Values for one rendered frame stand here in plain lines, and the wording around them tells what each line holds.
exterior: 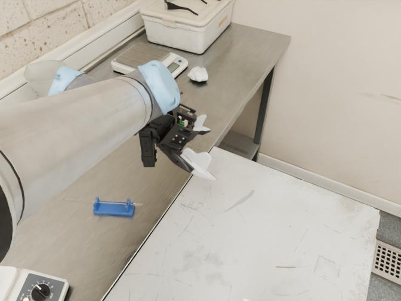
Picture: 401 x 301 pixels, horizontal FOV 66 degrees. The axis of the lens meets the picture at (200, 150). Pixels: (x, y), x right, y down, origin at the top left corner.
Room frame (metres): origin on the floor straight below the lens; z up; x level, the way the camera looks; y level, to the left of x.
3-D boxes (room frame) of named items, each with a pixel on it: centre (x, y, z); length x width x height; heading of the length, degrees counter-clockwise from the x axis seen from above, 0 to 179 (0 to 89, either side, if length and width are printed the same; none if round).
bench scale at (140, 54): (1.10, 0.20, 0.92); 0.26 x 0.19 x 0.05; 60
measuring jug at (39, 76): (0.83, 0.47, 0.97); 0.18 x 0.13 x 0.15; 65
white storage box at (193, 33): (1.40, 0.05, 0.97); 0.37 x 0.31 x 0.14; 154
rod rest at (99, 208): (0.43, 0.22, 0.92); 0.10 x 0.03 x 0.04; 86
